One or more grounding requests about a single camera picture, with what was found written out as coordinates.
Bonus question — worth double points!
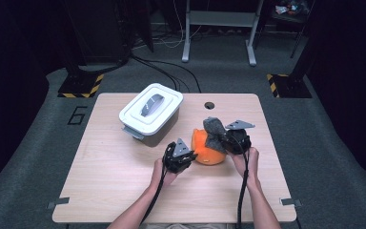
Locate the person's left hand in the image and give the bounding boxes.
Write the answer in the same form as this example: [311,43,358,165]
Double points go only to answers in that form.
[151,158,180,189]

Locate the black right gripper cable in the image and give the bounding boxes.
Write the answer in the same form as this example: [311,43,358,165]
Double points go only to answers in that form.
[230,135,252,229]

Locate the black equipment cabinet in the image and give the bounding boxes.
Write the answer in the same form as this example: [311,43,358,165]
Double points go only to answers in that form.
[60,0,155,65]

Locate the orange plush toy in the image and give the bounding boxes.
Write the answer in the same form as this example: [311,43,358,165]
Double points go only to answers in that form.
[190,128,227,166]

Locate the black stand striped base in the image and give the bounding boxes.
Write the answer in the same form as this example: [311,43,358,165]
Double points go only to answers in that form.
[266,31,315,99]
[57,63,105,99]

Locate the person's right hand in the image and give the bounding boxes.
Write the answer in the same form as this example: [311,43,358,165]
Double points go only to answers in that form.
[227,146,261,184]

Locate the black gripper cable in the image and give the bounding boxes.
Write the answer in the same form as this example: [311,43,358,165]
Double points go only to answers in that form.
[141,142,176,223]
[230,135,252,229]

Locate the black floor cables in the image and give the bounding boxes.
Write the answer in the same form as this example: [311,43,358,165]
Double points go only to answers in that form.
[130,53,203,94]

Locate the grey fuzzy cloth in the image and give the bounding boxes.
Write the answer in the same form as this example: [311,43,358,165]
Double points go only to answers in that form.
[202,116,232,155]

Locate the white floor cable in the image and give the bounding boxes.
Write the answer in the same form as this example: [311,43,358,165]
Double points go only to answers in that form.
[161,0,204,50]

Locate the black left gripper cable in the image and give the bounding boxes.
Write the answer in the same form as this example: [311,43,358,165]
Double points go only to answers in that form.
[141,142,176,223]

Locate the colourful clutter on shelf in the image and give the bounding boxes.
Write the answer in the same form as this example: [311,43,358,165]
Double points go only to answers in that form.
[274,1,309,16]

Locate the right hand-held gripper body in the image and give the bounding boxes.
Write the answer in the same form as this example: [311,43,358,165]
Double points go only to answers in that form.
[223,119,255,156]

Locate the white metal desk frame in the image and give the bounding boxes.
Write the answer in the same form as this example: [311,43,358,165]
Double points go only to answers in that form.
[181,0,265,67]

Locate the grey tape strip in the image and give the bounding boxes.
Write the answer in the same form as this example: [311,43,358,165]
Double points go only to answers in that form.
[279,198,303,208]
[47,197,71,210]

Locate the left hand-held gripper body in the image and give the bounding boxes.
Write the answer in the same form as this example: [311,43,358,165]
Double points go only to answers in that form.
[162,137,195,175]

